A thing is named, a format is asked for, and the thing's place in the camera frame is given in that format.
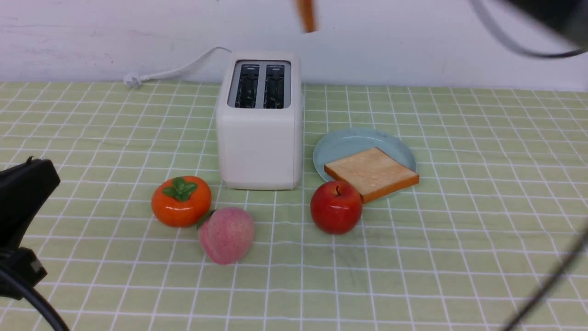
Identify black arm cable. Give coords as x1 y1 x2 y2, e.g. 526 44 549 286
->
469 0 588 331
0 269 69 331

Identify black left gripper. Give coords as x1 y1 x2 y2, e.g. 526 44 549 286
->
0 157 61 287

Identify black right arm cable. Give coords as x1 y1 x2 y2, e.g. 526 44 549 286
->
469 0 588 331

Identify green checkered tablecloth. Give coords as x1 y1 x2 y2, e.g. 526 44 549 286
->
0 81 588 331

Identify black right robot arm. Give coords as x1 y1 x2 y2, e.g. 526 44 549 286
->
506 0 588 49

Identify orange persimmon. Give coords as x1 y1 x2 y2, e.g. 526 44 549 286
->
151 176 213 228

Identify white toaster power cord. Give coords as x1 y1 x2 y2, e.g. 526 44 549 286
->
124 46 230 89

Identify light blue plate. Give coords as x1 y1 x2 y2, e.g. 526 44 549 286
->
312 127 418 182

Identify pink peach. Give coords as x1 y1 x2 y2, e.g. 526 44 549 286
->
197 206 255 265

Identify red apple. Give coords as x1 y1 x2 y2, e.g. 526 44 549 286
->
310 181 363 235

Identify white two-slot toaster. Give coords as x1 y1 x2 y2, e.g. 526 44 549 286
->
215 51 305 190

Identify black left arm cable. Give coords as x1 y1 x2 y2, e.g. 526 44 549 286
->
0 269 69 331

